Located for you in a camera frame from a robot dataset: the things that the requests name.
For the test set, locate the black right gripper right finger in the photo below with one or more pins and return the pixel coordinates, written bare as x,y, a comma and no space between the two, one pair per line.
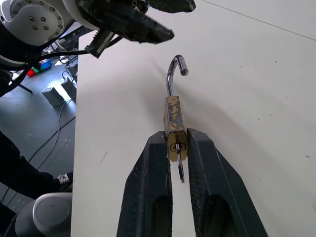
212,177

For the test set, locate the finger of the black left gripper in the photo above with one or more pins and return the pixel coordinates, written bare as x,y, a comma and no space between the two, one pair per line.
148,29
172,5

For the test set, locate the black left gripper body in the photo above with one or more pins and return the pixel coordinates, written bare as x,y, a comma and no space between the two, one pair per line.
108,14

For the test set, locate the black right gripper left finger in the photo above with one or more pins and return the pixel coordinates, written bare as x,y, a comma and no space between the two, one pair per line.
145,172

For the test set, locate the silver key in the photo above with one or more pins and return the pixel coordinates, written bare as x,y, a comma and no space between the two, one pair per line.
181,170

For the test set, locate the brass padlock with steel shackle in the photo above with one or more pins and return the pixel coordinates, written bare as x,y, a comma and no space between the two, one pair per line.
174,116

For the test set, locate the blue plastic bin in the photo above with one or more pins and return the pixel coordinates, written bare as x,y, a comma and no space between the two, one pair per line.
46,64

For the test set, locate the black and white shoe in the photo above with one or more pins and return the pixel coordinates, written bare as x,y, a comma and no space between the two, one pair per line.
64,179

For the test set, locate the small grey floor box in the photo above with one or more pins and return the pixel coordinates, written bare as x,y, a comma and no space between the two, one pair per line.
67,87

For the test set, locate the red plastic bin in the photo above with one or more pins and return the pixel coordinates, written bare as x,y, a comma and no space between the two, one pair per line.
30,72

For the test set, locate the large grey floor box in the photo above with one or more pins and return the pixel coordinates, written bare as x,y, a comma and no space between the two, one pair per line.
52,95

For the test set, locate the person's leg in black trousers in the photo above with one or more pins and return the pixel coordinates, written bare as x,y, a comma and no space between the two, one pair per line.
22,170

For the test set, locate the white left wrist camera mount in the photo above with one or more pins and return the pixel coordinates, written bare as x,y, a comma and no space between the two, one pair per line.
79,14

